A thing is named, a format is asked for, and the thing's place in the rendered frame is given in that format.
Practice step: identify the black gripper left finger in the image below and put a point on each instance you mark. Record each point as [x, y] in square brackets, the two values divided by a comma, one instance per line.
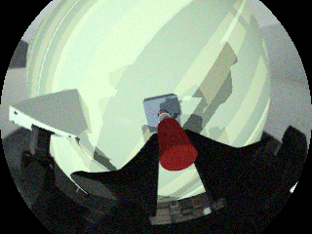
[137, 182]

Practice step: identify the dark red marker cap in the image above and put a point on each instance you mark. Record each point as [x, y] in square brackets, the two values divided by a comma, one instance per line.
[176, 150]

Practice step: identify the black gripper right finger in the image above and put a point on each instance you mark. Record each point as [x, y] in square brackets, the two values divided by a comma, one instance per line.
[220, 166]

